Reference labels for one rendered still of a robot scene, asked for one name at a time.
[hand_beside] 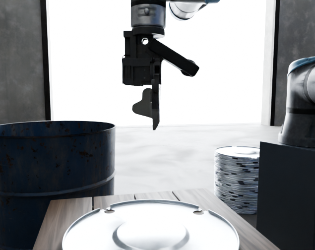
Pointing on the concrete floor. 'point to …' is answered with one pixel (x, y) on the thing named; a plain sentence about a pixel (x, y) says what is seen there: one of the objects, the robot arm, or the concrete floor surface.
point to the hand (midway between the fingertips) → (157, 124)
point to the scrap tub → (44, 173)
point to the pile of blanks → (237, 183)
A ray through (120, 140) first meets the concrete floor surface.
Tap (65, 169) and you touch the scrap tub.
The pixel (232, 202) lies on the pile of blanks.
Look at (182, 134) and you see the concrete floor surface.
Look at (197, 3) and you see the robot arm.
